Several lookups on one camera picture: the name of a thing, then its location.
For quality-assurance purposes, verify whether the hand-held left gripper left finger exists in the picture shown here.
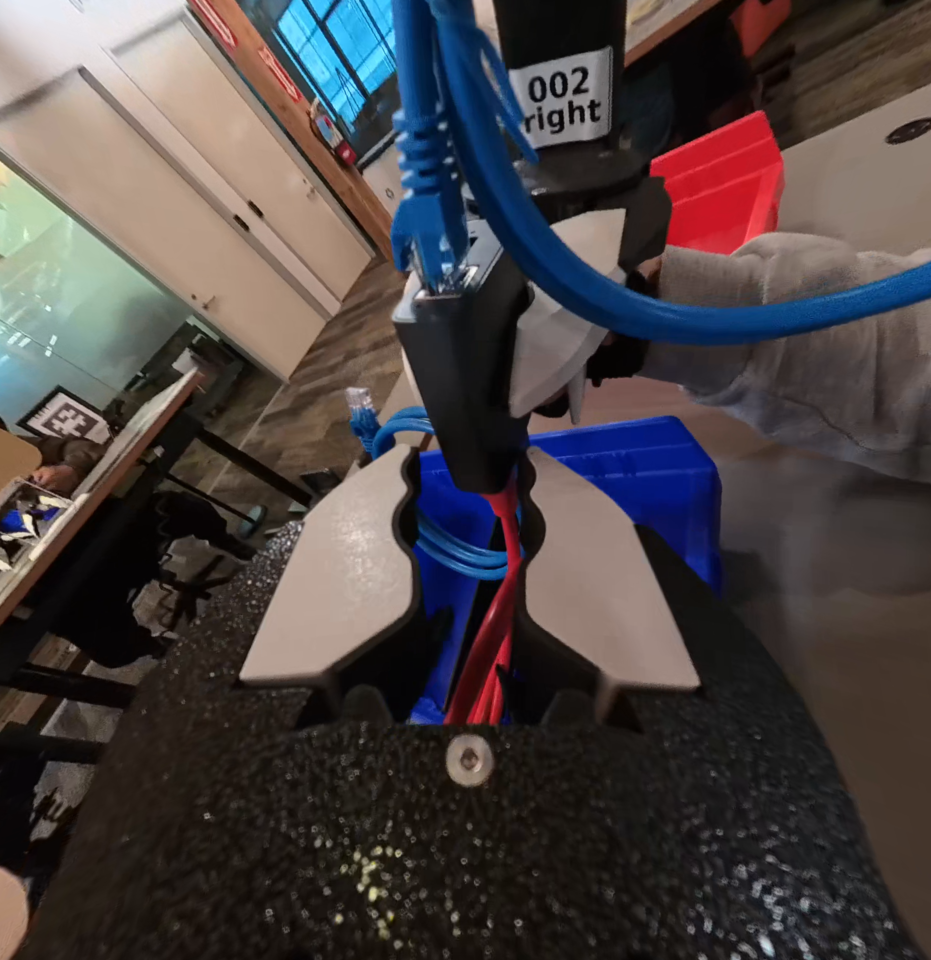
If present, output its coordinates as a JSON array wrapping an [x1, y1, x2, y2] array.
[[239, 444, 425, 714]]

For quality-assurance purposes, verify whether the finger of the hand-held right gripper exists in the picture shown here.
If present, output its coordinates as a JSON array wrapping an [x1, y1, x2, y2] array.
[[509, 208, 632, 423]]

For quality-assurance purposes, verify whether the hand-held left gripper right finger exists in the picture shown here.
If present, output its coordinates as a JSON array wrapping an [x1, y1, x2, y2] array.
[[514, 446, 703, 714]]

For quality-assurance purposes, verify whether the blue ethernet cable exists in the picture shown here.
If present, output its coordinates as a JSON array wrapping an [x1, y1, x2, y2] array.
[[345, 386, 528, 580], [390, 0, 931, 348]]

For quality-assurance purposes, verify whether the black network switch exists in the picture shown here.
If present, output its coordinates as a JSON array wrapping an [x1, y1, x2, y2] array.
[[390, 217, 538, 492]]

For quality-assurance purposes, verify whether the blue divided bin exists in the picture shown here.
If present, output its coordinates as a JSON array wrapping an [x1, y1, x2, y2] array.
[[405, 416, 723, 725]]

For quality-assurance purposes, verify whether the red ethernet cable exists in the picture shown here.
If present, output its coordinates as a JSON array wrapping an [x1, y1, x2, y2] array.
[[441, 480, 528, 726]]

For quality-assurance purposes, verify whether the person's right forearm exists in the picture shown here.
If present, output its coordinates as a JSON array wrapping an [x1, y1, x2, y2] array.
[[634, 231, 931, 485]]

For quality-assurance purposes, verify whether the black office chair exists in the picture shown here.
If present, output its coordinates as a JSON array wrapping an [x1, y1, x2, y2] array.
[[83, 487, 258, 669]]

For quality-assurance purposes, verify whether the red storage bin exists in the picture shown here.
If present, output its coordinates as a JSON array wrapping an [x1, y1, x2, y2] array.
[[649, 111, 785, 256]]

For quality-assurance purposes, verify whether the brown table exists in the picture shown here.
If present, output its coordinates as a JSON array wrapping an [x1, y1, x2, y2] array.
[[0, 367, 317, 714]]

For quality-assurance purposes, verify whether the red fire extinguisher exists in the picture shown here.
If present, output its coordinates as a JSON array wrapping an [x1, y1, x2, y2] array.
[[309, 97, 359, 165]]

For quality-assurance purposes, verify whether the red strip sign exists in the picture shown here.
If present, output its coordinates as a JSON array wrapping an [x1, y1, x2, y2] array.
[[257, 46, 303, 104], [186, 0, 239, 48]]

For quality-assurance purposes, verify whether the black white marker sign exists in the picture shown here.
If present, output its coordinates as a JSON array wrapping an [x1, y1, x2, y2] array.
[[17, 386, 113, 445]]

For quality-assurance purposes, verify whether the wooden poster board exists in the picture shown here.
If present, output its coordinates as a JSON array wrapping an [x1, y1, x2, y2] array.
[[0, 420, 44, 505]]

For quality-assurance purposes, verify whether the white cabinet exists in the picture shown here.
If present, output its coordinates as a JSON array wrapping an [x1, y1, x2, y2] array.
[[0, 0, 377, 384]]

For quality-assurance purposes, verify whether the wooden post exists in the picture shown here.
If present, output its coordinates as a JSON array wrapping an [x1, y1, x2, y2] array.
[[188, 0, 395, 260]]

